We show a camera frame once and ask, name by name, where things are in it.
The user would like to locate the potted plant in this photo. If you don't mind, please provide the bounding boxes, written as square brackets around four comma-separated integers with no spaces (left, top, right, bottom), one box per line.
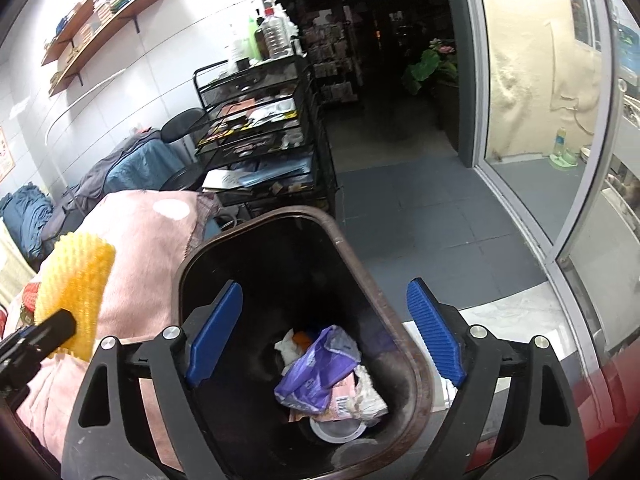
[402,37,458,96]

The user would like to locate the white plastic bag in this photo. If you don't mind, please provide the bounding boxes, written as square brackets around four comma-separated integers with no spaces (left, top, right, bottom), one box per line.
[350,365,390,418]

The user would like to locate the grey blanket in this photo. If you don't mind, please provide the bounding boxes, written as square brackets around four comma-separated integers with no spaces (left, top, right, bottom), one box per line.
[42,140,166,236]

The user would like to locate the black mesh cart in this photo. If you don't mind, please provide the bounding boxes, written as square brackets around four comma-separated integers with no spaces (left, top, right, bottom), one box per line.
[192,52,338,221]

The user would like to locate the dark display rack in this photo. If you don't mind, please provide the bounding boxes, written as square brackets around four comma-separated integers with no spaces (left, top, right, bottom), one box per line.
[300,5,361,106]

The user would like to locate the yellow foam fruit net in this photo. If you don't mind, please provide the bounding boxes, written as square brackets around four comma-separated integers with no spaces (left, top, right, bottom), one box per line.
[34,231,117,361]

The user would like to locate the dark brown trash bin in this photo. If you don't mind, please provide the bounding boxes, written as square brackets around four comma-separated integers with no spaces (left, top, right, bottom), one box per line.
[172,206,433,480]

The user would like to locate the cream cloth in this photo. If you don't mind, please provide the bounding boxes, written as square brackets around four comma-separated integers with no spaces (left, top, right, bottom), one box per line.
[0,220,38,306]

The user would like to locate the blue cloth pile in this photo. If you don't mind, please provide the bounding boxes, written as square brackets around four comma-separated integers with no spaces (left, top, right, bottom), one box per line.
[0,183,55,261]

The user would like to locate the wall poster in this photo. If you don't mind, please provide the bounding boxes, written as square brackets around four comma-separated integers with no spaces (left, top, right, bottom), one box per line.
[0,125,16,183]

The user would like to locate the small green bottle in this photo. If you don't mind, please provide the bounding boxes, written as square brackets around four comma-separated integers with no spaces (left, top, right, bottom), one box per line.
[550,127,581,168]

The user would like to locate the blue covered massage bed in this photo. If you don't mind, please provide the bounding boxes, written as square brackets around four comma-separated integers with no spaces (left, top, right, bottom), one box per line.
[40,132,186,241]

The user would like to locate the white curved pole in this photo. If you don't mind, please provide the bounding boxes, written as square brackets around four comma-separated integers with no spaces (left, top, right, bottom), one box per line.
[45,67,126,191]

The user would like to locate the white round lid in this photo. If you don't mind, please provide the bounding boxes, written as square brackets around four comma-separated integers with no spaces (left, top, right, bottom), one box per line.
[309,412,368,443]

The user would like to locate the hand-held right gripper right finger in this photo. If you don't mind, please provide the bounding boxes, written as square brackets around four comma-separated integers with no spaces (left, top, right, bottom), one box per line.
[406,277,590,480]

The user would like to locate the orange foam fruit net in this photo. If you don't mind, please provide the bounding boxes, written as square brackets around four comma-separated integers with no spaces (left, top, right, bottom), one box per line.
[20,282,42,312]

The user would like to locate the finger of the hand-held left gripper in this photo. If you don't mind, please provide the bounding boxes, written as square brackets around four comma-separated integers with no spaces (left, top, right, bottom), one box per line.
[0,308,77,396]

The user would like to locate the glass door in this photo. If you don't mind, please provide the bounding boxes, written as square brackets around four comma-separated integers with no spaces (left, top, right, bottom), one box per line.
[457,0,640,311]

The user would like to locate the white paper sheet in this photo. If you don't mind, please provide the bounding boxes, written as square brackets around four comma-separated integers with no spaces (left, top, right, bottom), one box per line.
[201,169,256,193]

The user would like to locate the wooden wall shelves with books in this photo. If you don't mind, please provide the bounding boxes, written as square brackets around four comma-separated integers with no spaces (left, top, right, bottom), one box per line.
[50,0,168,86]

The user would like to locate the purple plastic bag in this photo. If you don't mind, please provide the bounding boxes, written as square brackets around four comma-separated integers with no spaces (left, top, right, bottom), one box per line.
[274,325,362,411]

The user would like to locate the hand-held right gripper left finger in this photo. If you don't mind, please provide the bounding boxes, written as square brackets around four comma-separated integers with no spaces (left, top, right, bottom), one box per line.
[60,280,244,480]

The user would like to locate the wooden wall shelf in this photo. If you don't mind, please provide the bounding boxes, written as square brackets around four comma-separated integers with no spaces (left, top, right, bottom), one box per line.
[48,0,168,98]
[41,0,156,67]

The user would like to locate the pink polka-dot blanket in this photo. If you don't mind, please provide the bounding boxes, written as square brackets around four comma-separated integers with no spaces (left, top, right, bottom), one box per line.
[5,190,221,466]

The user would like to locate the pink barcode package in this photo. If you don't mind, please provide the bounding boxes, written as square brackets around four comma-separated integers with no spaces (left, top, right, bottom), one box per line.
[290,380,361,423]

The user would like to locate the white crumpled tissue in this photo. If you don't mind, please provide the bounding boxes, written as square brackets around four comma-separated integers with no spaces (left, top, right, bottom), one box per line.
[274,329,301,366]

